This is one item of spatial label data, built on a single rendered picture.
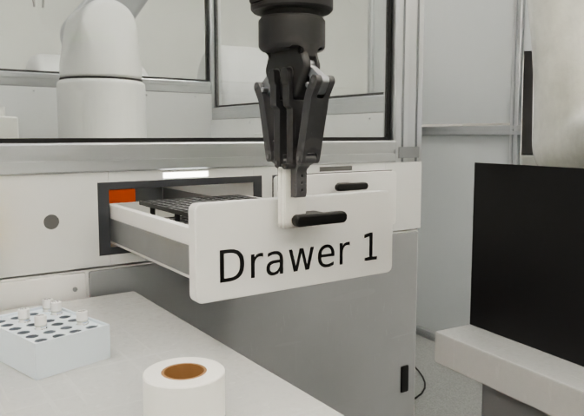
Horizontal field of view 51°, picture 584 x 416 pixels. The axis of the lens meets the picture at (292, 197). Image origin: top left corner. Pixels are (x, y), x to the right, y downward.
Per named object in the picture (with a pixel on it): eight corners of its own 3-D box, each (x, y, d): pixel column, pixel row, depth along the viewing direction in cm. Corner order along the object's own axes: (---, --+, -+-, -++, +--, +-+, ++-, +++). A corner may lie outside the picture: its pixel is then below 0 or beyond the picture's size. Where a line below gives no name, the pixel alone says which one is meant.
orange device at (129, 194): (136, 214, 135) (136, 188, 134) (85, 218, 128) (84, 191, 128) (129, 212, 138) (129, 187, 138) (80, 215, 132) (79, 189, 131)
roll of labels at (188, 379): (232, 399, 57) (231, 358, 56) (215, 437, 50) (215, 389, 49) (157, 397, 57) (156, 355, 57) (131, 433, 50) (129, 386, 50)
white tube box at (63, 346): (110, 358, 67) (109, 324, 67) (36, 380, 61) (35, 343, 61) (54, 333, 75) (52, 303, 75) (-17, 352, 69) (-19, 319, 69)
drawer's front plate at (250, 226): (392, 271, 83) (393, 190, 82) (195, 305, 67) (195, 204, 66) (383, 269, 85) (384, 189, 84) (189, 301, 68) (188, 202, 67)
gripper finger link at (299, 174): (301, 152, 70) (316, 152, 68) (301, 195, 71) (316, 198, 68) (289, 152, 69) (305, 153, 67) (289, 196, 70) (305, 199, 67)
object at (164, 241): (374, 260, 84) (374, 215, 83) (202, 286, 69) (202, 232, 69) (231, 224, 117) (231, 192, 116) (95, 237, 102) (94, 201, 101)
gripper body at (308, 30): (243, 18, 70) (244, 100, 71) (285, 5, 63) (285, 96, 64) (297, 24, 74) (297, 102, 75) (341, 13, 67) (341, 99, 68)
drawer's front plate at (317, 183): (395, 224, 127) (396, 170, 126) (278, 237, 111) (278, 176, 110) (390, 223, 129) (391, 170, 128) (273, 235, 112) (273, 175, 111)
